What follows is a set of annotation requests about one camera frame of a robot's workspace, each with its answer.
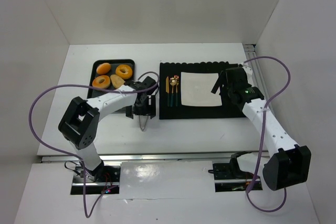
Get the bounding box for aluminium table edge rail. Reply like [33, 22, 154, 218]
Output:
[40, 150, 272, 163]

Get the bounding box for oblong bread roll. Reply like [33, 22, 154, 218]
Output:
[110, 74, 125, 89]

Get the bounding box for orange bagel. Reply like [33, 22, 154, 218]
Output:
[92, 75, 111, 89]
[115, 65, 133, 80]

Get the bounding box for aluminium side rail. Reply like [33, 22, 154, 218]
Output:
[243, 44, 274, 120]

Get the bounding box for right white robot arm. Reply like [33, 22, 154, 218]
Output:
[212, 67, 311, 191]

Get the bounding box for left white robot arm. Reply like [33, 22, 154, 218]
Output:
[58, 77, 156, 181]

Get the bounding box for orange bagel near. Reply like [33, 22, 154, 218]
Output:
[92, 75, 111, 89]

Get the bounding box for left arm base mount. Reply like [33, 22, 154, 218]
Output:
[64, 161, 121, 195]

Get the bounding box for purple cable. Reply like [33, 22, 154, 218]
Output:
[241, 56, 291, 212]
[28, 71, 160, 218]

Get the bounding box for black baking tray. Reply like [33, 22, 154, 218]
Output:
[86, 59, 136, 114]

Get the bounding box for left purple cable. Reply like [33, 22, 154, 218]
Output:
[28, 71, 160, 218]

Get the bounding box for white square plate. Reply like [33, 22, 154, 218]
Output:
[180, 72, 222, 107]

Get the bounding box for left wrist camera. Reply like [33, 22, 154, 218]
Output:
[142, 76, 156, 90]

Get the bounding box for black placemat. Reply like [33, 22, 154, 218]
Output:
[159, 61, 245, 120]

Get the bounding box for orange bagel far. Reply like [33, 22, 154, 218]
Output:
[115, 65, 133, 80]

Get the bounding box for gold spoon green handle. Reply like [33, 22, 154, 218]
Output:
[170, 77, 177, 107]

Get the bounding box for plain orange bun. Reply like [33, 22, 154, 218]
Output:
[96, 62, 111, 75]

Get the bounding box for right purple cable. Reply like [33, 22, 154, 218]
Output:
[241, 56, 291, 212]

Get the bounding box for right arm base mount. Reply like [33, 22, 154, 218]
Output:
[208, 152, 253, 193]

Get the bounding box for silver metal tongs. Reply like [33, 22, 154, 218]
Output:
[138, 115, 149, 132]

